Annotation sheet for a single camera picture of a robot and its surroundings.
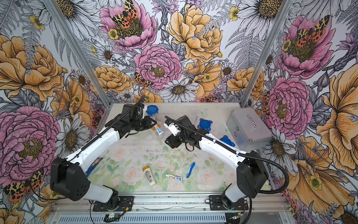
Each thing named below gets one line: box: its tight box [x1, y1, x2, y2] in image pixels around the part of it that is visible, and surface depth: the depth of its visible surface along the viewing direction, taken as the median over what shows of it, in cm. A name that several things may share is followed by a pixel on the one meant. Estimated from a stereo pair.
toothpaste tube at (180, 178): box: [165, 173, 183, 182], surface depth 84 cm
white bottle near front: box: [142, 165, 157, 187], surface depth 83 cm
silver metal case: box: [226, 107, 274, 152], surface depth 89 cm
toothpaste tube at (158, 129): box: [154, 124, 164, 135], surface depth 85 cm
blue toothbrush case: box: [185, 161, 196, 179], surface depth 88 cm
